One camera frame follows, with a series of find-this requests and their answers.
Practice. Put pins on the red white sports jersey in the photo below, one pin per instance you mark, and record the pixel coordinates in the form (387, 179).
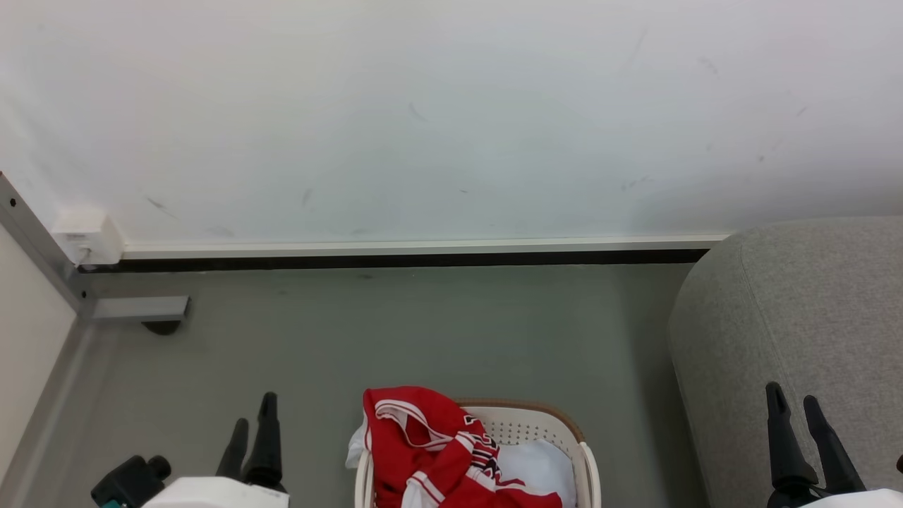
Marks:
(409, 458)

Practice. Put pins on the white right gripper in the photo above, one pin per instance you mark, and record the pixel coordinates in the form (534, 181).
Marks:
(846, 499)

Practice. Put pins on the white wall outlet box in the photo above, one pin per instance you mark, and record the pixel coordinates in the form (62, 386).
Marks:
(88, 236)

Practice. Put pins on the grey fabric sofa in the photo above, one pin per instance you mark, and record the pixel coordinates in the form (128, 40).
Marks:
(797, 310)

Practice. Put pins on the white garment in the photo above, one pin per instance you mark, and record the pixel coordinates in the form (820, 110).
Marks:
(540, 466)

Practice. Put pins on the white black baseboard strip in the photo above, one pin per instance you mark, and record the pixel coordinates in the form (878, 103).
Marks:
(423, 248)

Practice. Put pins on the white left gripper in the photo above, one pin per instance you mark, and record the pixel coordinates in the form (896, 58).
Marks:
(211, 494)

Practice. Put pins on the black teal wrist camera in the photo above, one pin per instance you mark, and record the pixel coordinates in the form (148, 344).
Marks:
(130, 483)

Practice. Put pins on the grey metal table leg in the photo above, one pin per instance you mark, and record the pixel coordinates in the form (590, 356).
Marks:
(141, 308)

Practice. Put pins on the dark round frame foot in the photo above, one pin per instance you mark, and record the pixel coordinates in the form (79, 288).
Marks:
(162, 327)

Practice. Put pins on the white plastic laundry basket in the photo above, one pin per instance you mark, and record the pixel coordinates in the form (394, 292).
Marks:
(525, 425)

